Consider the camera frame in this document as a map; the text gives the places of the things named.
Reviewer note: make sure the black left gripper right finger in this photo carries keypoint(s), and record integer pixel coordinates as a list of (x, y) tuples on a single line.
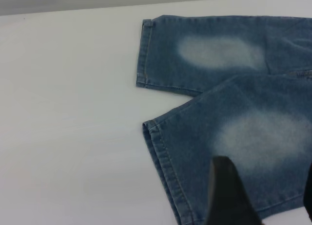
[(309, 193)]

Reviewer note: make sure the blue denim shorts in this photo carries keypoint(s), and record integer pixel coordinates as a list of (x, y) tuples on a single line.
[(219, 93)]

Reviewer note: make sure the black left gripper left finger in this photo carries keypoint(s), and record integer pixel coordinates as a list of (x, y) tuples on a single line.
[(231, 200)]

